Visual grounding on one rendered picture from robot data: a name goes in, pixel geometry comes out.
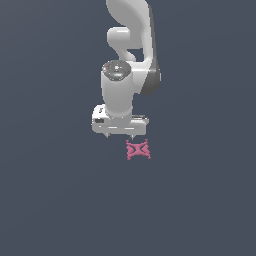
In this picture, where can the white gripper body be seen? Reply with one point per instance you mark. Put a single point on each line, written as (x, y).
(113, 124)

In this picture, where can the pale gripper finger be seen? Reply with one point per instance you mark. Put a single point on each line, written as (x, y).
(132, 136)
(107, 135)

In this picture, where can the pink cross-shaped object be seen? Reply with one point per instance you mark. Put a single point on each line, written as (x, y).
(138, 149)

